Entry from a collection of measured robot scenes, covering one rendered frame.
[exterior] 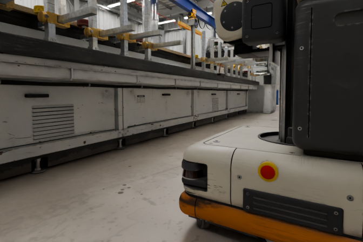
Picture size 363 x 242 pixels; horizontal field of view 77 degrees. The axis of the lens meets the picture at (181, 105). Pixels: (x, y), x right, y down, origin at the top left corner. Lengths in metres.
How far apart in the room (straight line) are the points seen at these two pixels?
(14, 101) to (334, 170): 1.41
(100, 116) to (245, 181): 1.31
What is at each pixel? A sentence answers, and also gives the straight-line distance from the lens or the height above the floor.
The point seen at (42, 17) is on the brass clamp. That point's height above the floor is 0.81.
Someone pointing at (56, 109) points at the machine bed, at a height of 0.35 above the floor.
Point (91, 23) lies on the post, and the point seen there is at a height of 0.85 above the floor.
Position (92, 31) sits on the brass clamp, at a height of 0.80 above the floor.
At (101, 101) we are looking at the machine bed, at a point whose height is 0.39.
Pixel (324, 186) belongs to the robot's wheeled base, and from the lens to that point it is 0.65.
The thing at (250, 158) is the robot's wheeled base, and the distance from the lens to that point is 0.68.
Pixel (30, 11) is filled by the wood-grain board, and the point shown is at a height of 0.88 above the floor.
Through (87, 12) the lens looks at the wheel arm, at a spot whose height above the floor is 0.81.
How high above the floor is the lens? 0.45
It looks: 3 degrees down
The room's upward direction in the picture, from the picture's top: straight up
